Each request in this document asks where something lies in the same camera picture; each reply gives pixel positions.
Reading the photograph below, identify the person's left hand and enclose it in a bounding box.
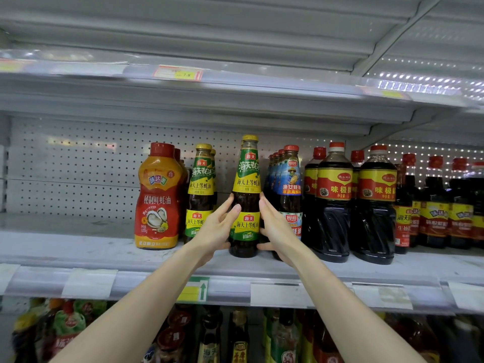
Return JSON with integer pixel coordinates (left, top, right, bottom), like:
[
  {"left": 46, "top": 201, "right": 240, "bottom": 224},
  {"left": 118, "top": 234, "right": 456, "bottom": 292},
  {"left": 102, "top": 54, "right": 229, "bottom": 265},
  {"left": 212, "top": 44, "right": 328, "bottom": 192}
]
[{"left": 189, "top": 194, "right": 243, "bottom": 262}]

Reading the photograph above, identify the person's right hand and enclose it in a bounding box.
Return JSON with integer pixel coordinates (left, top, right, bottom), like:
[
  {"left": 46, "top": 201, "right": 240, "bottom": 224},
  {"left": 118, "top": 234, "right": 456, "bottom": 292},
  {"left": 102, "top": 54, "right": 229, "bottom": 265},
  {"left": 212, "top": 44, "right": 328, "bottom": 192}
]
[{"left": 257, "top": 194, "right": 304, "bottom": 263}]

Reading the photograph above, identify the soy sauce bottle red cap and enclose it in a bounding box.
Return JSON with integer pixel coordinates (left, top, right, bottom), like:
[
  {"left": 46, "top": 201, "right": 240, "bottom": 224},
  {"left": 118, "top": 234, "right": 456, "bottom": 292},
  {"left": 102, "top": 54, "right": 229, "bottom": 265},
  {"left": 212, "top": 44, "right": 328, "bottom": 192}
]
[
  {"left": 354, "top": 144, "right": 398, "bottom": 265},
  {"left": 310, "top": 142, "right": 353, "bottom": 263}
]

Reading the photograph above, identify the orange oyster sauce squeeze bottle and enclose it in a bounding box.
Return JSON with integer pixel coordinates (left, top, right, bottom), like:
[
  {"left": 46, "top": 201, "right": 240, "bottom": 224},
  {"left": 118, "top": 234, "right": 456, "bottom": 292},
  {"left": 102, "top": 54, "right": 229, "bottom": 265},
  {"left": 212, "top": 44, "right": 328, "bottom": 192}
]
[{"left": 135, "top": 143, "right": 185, "bottom": 250}]

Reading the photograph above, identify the green-label oyster sauce bottle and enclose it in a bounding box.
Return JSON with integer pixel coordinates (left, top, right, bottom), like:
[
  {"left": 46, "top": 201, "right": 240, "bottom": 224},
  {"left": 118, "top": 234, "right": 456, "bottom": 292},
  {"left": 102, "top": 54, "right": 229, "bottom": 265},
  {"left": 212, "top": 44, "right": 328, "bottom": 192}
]
[{"left": 229, "top": 134, "right": 263, "bottom": 259}]

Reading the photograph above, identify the white metal store shelving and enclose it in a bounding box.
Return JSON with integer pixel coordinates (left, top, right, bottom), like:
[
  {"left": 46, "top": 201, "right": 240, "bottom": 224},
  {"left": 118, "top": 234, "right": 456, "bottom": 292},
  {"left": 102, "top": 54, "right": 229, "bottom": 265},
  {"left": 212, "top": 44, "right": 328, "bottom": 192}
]
[{"left": 0, "top": 0, "right": 484, "bottom": 363}]

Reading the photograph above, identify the person's right forearm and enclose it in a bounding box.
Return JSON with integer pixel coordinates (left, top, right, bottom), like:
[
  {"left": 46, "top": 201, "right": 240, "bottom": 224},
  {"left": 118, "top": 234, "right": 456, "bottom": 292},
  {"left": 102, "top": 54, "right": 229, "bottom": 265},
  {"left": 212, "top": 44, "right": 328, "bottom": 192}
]
[{"left": 283, "top": 244, "right": 428, "bottom": 363}]

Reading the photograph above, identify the person's left forearm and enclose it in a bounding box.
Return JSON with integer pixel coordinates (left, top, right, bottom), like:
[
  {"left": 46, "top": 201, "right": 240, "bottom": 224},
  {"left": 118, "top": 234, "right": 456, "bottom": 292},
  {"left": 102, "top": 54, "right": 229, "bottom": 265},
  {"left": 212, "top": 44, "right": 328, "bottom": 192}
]
[{"left": 53, "top": 249, "right": 216, "bottom": 363}]

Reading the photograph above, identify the row of dark red-capped bottles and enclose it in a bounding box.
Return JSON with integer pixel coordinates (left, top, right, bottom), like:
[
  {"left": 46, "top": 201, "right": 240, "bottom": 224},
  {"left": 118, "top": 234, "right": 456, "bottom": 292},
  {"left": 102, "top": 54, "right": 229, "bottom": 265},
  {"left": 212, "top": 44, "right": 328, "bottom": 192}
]
[{"left": 395, "top": 153, "right": 484, "bottom": 254}]

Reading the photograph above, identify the yellow-capped green label bottle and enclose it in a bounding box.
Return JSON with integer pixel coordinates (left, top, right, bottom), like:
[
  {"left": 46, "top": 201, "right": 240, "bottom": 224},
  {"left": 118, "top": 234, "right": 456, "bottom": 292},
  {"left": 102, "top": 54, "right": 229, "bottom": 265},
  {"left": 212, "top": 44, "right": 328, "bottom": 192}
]
[
  {"left": 210, "top": 147, "right": 219, "bottom": 201},
  {"left": 184, "top": 143, "right": 216, "bottom": 243}
]

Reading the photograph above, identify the yellow green price tag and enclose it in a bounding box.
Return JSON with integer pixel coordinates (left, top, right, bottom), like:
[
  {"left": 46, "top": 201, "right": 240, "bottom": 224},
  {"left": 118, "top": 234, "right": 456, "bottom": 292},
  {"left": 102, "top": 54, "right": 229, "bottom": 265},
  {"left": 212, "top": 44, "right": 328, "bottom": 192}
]
[{"left": 177, "top": 276, "right": 210, "bottom": 304}]

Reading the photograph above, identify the red label dark sauce bottle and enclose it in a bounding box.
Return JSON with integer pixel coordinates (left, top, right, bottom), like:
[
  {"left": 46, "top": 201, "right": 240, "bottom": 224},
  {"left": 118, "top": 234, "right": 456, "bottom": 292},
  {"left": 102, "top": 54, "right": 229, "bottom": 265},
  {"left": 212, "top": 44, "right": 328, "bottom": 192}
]
[
  {"left": 301, "top": 147, "right": 328, "bottom": 247},
  {"left": 349, "top": 150, "right": 366, "bottom": 209}
]

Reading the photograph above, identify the small pink yellow price tag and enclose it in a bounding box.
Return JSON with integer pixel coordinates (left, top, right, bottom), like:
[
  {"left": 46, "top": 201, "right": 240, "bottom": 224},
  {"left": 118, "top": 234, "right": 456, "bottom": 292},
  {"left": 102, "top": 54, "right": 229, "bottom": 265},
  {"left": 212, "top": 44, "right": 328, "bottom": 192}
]
[
  {"left": 359, "top": 87, "right": 414, "bottom": 101},
  {"left": 0, "top": 58, "right": 36, "bottom": 73},
  {"left": 153, "top": 66, "right": 204, "bottom": 82}
]

